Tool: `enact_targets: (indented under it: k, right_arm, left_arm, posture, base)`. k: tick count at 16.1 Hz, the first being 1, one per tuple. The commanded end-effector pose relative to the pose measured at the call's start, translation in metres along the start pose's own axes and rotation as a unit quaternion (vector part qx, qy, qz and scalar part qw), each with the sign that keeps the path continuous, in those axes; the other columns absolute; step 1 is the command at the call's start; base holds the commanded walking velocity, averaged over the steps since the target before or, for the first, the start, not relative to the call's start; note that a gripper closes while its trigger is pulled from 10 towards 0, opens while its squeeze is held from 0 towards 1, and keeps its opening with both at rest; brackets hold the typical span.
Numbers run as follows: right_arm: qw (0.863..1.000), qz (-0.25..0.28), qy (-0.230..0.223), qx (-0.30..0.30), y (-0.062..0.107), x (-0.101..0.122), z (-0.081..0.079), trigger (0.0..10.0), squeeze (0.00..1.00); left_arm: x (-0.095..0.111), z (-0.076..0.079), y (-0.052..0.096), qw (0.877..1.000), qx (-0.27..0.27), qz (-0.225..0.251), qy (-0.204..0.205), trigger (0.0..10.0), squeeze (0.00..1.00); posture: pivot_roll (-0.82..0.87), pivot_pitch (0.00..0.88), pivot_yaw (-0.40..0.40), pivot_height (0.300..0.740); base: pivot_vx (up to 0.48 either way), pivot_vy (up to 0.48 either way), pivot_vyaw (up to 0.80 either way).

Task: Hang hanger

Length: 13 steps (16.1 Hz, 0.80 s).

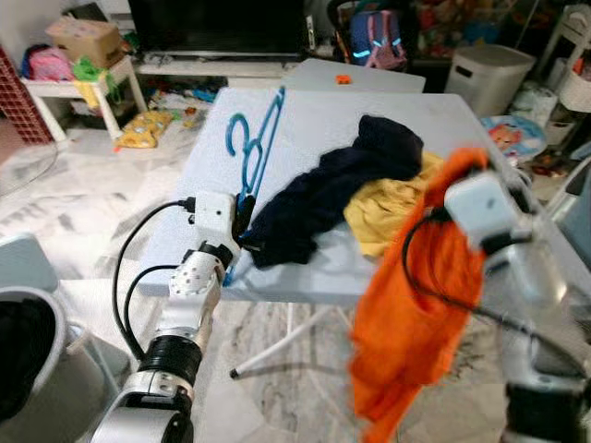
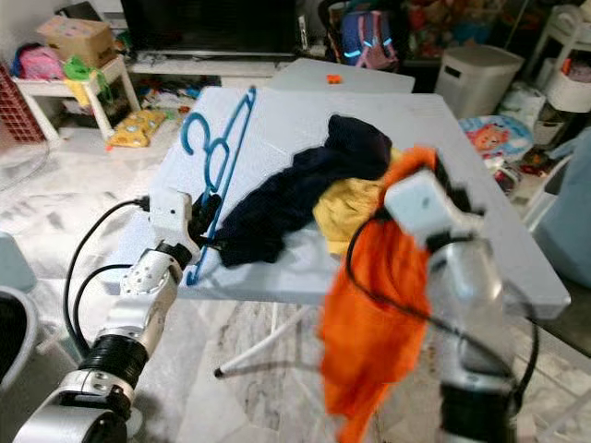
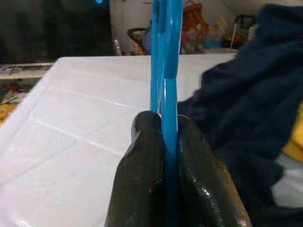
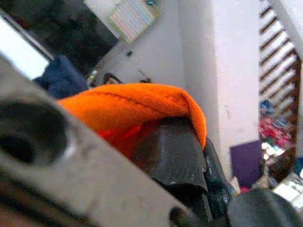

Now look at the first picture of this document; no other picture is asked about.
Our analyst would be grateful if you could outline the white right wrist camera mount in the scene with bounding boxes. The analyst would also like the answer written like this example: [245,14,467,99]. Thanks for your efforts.
[443,171,523,250]

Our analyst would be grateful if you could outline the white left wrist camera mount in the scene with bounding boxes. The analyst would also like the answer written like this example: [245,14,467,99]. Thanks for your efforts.
[192,192,236,252]

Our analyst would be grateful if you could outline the dark kids backpack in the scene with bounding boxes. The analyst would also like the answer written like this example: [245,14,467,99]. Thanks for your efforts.
[349,7,407,70]

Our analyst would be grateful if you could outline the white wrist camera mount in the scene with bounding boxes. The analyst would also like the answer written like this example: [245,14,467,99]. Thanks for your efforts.
[192,192,236,252]
[443,171,523,250]

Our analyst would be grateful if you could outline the small white toy table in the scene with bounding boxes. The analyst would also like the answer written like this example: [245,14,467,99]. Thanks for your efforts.
[20,55,149,144]

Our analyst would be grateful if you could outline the white television console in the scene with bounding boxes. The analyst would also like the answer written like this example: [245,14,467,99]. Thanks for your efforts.
[129,54,463,79]

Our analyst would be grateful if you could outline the white waste bin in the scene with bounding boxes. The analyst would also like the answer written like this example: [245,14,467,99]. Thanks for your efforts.
[445,44,537,116]

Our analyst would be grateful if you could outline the white shelf trolley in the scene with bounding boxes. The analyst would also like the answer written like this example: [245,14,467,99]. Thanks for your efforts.
[540,5,591,114]

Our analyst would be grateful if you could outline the white frame grey chair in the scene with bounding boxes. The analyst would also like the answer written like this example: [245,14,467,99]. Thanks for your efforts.
[545,152,591,245]

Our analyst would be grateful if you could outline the brown cardboard box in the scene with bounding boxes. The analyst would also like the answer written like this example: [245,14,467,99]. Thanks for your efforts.
[46,17,126,67]

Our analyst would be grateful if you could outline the navy garment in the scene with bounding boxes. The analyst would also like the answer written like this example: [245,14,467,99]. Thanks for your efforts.
[242,115,426,269]

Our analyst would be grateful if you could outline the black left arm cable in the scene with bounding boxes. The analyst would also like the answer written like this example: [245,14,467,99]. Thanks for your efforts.
[123,265,181,356]
[113,197,197,361]

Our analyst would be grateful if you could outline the white folding table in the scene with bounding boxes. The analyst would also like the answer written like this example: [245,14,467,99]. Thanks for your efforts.
[139,86,591,381]

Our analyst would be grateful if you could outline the orange shirt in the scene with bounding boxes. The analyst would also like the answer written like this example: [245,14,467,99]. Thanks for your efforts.
[349,148,490,443]

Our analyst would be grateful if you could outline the yellow garment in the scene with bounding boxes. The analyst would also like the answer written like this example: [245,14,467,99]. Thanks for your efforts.
[344,152,444,257]

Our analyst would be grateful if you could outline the white plastic side table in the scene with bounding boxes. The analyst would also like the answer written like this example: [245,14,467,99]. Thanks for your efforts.
[282,57,428,95]

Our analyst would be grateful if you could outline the blue plastic clothes hanger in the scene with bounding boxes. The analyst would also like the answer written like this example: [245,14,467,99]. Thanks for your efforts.
[226,88,287,282]
[238,88,287,282]

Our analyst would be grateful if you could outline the black flat television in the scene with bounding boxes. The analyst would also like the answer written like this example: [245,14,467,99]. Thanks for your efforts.
[127,0,310,58]

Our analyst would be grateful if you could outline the cartoon print round cushion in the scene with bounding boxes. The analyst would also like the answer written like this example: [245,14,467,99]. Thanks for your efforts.
[480,115,548,165]

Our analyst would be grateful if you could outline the pink kids bag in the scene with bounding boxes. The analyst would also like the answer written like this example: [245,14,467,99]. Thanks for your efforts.
[28,46,75,82]

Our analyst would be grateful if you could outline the grey laundry basket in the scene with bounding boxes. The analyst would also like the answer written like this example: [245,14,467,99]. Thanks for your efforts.
[0,233,130,443]

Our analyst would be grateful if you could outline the green toy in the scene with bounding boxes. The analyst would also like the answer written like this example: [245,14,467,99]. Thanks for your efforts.
[74,57,112,84]

